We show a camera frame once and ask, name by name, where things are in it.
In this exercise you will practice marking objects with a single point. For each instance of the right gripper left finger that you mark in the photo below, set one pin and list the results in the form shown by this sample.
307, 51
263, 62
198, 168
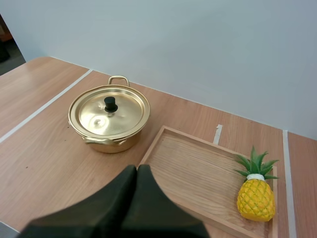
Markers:
94, 210

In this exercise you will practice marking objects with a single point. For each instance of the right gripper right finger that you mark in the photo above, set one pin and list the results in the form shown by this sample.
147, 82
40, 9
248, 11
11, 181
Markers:
158, 213

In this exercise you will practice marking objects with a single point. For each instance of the gold lid with black knob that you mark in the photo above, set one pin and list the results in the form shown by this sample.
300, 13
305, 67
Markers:
110, 112

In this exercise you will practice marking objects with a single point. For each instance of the shallow wooden tray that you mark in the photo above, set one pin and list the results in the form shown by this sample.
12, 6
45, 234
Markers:
193, 176

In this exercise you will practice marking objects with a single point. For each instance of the yellow toy pineapple green crown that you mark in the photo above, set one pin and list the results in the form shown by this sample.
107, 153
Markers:
256, 196

